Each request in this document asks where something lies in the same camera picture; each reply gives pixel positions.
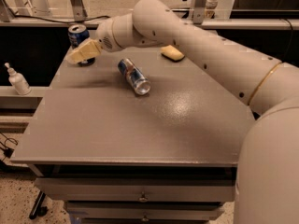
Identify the upper grey drawer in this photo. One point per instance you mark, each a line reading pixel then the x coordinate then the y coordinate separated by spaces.
pixel 132 190

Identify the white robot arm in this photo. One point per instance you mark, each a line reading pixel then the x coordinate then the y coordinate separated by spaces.
pixel 267 182

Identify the black table leg foot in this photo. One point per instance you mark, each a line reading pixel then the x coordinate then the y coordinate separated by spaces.
pixel 38 210

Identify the grey drawer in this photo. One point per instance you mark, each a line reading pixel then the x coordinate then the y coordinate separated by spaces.
pixel 144 211
pixel 132 190

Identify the red bull can lying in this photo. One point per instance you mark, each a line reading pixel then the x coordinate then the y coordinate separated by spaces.
pixel 138 82

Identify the white pump bottle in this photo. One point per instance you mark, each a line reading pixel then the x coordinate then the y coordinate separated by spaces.
pixel 18 81

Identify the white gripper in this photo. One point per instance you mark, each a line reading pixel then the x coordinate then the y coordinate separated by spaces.
pixel 105 35

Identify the yellow sponge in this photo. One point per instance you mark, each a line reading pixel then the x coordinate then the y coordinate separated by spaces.
pixel 172 53

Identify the lower grey drawer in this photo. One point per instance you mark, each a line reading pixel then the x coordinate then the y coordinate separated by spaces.
pixel 144 211

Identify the blue pepsi can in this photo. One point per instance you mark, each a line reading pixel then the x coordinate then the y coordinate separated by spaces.
pixel 77 33

